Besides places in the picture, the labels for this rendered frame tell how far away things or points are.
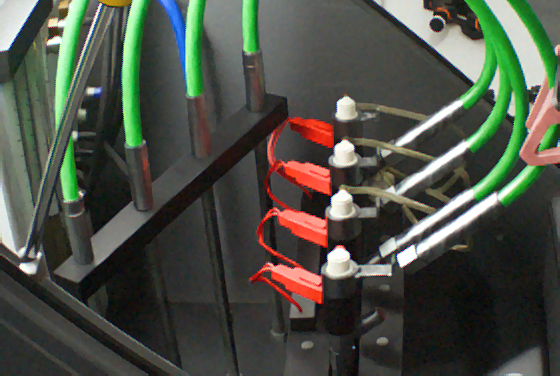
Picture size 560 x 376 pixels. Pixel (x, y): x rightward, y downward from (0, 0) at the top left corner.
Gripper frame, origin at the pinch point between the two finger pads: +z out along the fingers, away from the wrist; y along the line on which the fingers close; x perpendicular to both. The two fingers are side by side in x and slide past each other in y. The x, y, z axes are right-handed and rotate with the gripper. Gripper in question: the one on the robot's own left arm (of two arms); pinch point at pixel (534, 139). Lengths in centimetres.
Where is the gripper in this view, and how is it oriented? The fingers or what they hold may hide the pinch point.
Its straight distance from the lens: 90.8
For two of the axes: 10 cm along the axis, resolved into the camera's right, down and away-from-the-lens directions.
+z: -5.5, 4.5, 7.0
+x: 7.7, 5.9, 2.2
